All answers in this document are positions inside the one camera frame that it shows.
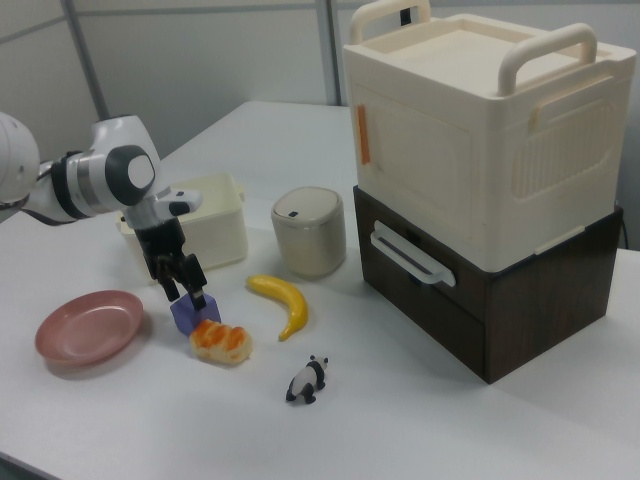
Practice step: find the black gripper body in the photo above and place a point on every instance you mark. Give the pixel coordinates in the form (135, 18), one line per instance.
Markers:
(160, 245)

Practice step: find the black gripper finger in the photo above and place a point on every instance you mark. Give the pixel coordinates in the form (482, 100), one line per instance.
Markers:
(196, 282)
(169, 282)

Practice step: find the purple cube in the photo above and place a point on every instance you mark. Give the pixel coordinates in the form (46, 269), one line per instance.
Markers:
(186, 316)

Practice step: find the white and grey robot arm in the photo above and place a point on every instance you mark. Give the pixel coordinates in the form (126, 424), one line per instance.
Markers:
(90, 175)

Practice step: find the pink plate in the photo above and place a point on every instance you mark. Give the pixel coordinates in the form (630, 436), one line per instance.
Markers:
(85, 330)

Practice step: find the cream open storage bin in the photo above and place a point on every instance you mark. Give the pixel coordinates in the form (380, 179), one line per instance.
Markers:
(220, 235)

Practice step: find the orange salmon sushi toy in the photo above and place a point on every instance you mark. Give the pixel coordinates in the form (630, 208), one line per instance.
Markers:
(220, 342)

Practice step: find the yellow toy banana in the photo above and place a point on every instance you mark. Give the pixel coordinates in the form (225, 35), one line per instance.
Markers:
(295, 305)

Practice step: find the small cream lidded trash can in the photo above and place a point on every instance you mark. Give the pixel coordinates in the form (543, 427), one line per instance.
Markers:
(310, 240)

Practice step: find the black and white panda figurine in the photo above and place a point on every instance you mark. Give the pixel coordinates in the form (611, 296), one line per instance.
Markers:
(305, 380)

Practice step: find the dark brown drawer cabinet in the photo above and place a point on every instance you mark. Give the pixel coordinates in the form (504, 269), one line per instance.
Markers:
(525, 320)

